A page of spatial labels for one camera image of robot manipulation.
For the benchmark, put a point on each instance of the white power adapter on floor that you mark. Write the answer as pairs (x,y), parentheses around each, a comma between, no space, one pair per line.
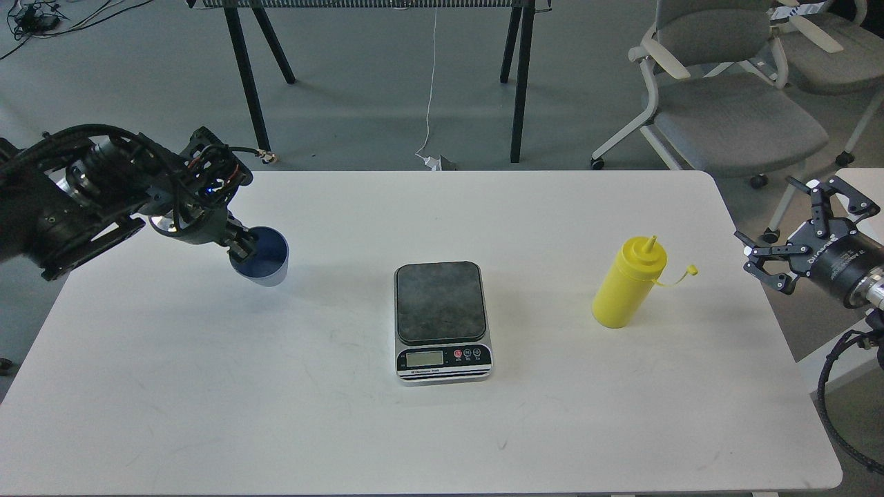
(439,164)

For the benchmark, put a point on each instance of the light blue ribbed cup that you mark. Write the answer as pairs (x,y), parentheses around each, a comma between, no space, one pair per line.
(268,262)

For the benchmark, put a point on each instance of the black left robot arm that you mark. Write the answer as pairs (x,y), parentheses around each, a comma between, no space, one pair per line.
(85,189)

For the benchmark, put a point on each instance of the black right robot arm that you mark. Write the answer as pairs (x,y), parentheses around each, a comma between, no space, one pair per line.
(851,354)

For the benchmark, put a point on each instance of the black digital kitchen scale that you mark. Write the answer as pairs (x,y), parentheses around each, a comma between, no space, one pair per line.
(441,327)

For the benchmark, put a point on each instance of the black leg background table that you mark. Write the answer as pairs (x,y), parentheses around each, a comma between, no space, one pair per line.
(517,49)

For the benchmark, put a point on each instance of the grey office chair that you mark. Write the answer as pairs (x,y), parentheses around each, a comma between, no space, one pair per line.
(714,74)
(834,48)

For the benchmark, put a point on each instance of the yellow squeeze bottle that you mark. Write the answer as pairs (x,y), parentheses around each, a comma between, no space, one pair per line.
(636,269)

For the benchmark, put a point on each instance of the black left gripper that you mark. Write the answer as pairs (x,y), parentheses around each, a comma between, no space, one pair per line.
(210,174)

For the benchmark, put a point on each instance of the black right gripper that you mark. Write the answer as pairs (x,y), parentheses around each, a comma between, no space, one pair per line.
(828,250)

